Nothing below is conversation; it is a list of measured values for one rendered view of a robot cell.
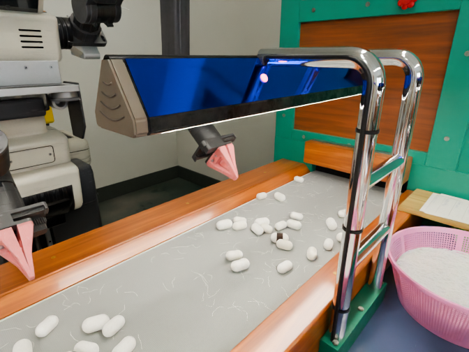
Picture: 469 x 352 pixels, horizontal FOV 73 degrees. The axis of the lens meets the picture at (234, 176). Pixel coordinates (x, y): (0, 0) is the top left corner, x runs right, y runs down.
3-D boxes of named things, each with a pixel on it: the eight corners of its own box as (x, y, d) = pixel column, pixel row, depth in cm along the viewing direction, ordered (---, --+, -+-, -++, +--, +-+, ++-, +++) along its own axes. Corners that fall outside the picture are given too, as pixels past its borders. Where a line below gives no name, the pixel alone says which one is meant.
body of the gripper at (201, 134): (239, 138, 75) (221, 114, 77) (206, 147, 68) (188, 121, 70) (226, 154, 79) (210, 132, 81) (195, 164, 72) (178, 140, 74)
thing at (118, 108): (95, 127, 34) (84, 54, 31) (350, 88, 76) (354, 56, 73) (134, 140, 28) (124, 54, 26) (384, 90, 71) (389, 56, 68)
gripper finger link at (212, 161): (257, 165, 72) (234, 134, 75) (236, 173, 67) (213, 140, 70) (243, 181, 77) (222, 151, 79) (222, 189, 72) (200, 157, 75)
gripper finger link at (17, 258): (70, 255, 46) (45, 203, 49) (12, 279, 42) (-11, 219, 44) (64, 272, 51) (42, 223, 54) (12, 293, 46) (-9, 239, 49)
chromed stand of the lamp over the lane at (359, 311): (240, 305, 59) (242, 47, 43) (299, 258, 73) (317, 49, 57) (335, 370, 47) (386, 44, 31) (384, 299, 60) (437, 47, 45)
